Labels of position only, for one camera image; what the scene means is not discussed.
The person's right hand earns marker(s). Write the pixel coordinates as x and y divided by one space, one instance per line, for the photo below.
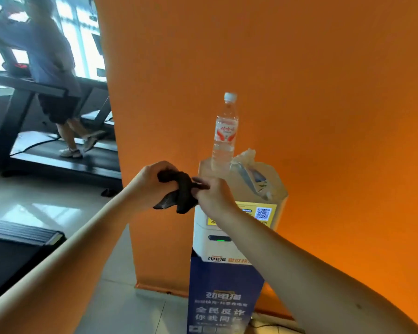
216 194

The green cleaning cloth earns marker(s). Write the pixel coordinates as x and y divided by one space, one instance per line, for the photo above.
181 192

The person's left hand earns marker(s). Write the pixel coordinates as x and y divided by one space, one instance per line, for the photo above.
150 185

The clear plastic bag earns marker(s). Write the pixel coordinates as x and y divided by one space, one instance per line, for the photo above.
254 174

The person's left forearm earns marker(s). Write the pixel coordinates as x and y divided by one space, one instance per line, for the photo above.
56 274

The person's right forearm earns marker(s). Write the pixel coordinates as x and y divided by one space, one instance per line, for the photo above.
313 274

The black treadmill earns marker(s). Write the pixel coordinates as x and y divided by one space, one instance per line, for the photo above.
49 135
17 254

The clear plastic water bottle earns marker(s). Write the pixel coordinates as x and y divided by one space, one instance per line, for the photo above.
225 132

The large bright window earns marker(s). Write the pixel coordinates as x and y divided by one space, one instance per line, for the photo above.
76 38

